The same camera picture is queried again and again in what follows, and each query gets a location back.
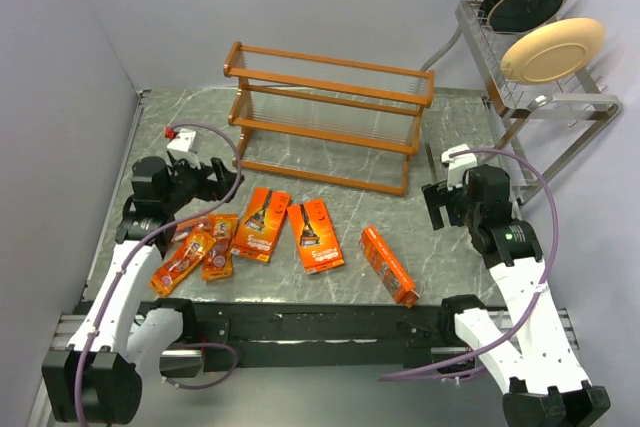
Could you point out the orange wooden shelf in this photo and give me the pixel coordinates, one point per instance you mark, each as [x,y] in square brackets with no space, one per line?
[331,101]

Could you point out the orange blister pack middle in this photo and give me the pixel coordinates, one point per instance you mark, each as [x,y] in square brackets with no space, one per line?
[217,263]

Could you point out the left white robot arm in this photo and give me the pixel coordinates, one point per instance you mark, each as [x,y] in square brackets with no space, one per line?
[98,376]

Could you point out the beige plate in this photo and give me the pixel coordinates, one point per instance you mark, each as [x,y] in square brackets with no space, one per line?
[554,51]

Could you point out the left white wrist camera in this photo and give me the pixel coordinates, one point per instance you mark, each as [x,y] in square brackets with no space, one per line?
[182,140]

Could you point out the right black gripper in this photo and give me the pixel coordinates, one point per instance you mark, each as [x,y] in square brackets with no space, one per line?
[437,195]

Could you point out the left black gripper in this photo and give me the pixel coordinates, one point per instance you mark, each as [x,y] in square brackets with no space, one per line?
[225,186]

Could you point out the orange blister pack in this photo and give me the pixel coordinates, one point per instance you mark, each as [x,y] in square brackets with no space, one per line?
[184,229]
[187,257]
[217,263]

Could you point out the aluminium frame rail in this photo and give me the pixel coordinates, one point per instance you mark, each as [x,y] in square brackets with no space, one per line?
[99,375]

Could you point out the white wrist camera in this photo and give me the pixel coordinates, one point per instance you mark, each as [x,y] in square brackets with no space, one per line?
[457,161]
[182,140]

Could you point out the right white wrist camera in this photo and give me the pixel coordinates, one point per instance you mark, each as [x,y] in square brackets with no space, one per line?
[457,161]

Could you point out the orange blister pack left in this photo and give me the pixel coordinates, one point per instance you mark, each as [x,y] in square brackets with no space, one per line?
[187,257]

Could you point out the orange razor box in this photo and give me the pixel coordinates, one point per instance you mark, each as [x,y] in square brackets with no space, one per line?
[259,230]
[317,244]
[390,271]

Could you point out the black plate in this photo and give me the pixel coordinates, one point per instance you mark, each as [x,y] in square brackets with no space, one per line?
[517,16]

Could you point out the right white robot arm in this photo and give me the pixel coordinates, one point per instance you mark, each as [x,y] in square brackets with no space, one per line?
[540,377]

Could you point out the black base beam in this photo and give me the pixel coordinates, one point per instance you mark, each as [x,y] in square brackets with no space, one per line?
[266,335]

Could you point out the orange blister pack rear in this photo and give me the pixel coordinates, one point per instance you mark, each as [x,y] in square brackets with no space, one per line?
[184,229]

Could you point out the metal dish rack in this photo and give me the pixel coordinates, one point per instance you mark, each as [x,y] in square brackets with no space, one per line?
[574,100]

